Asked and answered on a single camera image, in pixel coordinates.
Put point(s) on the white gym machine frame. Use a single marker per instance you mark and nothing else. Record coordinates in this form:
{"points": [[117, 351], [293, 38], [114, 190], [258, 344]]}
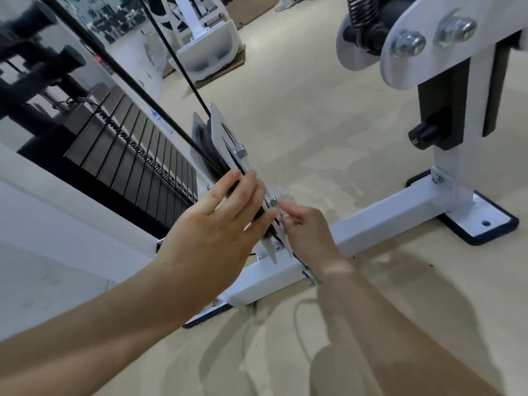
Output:
{"points": [[392, 218]]}

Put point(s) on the person's right forearm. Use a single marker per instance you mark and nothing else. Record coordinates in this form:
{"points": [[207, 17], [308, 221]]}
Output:
{"points": [[392, 342]]}

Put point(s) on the person's left forearm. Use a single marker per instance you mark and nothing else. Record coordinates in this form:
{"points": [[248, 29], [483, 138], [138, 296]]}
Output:
{"points": [[90, 317]]}

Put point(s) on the black weight stack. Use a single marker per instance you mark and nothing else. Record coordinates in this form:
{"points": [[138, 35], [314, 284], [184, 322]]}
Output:
{"points": [[136, 160]]}

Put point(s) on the person's right hand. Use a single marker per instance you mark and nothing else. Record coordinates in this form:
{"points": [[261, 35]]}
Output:
{"points": [[309, 239]]}

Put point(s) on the brown cardboard sheet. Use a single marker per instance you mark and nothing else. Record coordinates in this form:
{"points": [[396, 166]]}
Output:
{"points": [[222, 73]]}

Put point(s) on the person's left hand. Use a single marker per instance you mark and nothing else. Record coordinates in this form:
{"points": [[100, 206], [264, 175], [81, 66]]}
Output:
{"points": [[206, 243]]}

